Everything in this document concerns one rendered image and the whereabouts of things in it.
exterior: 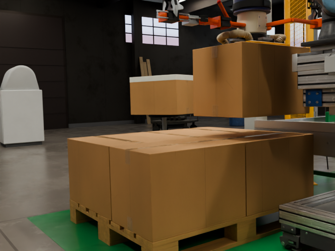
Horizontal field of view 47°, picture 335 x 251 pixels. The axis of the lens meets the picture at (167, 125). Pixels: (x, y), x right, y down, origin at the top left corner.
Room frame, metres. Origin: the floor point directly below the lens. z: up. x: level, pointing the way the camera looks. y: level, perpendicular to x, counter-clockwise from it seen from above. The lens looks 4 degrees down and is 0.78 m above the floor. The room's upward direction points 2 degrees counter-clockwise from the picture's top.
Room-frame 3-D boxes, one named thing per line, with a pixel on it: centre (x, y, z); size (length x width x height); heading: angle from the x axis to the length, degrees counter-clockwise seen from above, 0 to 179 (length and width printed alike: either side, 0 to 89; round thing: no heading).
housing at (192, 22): (2.10, -0.14, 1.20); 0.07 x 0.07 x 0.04; 34
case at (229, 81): (2.37, -0.52, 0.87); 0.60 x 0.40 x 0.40; 126
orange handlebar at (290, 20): (2.15, -0.43, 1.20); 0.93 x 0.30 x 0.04; 124
